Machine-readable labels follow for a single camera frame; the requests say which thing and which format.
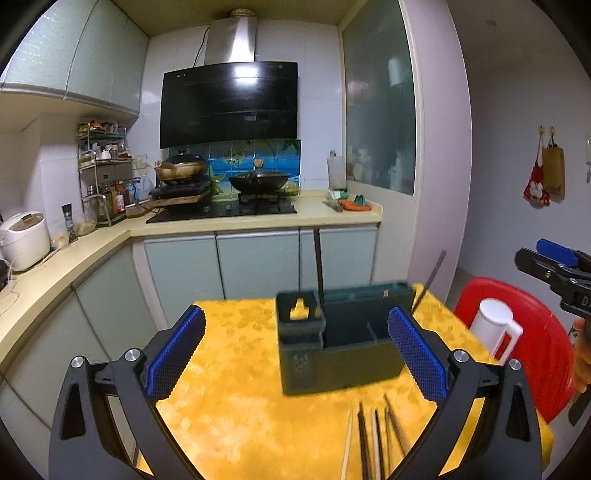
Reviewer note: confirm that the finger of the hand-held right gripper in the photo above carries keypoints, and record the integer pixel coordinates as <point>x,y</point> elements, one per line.
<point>556,251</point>
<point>535,264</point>

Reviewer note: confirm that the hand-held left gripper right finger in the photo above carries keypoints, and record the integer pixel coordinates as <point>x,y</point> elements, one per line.
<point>418,355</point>

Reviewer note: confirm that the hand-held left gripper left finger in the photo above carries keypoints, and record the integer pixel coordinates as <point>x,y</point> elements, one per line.
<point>178,355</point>

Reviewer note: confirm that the dark green utensil holder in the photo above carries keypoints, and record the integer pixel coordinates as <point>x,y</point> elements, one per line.
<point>360,364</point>

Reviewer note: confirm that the tan wooden chopstick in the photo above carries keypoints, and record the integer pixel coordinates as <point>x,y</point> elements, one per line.
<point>397,424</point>
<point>389,434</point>

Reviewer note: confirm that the thin dark chopstick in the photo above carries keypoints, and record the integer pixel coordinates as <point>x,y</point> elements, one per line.
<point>431,277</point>

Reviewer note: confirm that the person's right hand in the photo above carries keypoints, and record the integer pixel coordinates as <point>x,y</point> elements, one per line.
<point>581,364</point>

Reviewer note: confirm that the red hanging cloth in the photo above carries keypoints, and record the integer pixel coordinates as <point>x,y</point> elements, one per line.
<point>535,187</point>

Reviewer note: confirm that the red plastic stool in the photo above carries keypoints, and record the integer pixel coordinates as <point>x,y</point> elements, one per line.
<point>540,350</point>

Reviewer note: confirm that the brown hanging bag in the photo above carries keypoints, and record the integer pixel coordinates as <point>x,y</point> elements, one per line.
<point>554,170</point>

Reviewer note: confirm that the yellow floral tablecloth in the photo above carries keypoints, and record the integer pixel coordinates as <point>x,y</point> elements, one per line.
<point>240,415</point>

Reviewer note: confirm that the beige kitchen countertop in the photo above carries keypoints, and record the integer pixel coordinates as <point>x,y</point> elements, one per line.
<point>92,249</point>

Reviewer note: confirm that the black gas hob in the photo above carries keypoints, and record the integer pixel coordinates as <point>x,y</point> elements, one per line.
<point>231,213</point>

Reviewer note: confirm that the wooden board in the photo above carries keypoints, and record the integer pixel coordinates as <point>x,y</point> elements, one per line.
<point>184,202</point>

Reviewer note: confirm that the glass jar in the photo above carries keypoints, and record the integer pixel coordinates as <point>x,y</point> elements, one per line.
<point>91,219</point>

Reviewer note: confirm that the orange and green cloth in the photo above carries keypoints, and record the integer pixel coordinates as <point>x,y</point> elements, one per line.
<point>354,204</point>

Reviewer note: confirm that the white plastic bottle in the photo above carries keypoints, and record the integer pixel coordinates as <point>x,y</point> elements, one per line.
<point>146,190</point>

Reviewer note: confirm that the black pepper grinder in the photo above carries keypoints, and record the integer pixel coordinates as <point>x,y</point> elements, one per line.
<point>70,224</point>

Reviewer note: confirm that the golden frying pan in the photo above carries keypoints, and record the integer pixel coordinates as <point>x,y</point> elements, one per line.
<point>182,168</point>

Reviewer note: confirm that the black wok with lid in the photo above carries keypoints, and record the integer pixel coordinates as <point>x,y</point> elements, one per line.
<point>258,182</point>

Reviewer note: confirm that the white rice cooker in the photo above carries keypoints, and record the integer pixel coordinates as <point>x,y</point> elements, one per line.
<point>23,240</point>

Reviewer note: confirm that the blue picture tile backsplash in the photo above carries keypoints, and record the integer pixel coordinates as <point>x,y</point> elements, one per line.
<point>221,161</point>

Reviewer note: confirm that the metal spice rack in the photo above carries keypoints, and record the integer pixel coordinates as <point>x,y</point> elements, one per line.
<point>104,161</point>

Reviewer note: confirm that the frosted glass partition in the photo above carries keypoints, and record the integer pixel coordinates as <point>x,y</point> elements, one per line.
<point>378,101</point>

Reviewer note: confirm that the black range hood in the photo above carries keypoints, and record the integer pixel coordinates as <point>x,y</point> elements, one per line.
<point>231,106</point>

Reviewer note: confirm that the pale green wall cabinet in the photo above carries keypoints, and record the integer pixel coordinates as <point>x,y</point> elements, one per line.
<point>83,55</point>

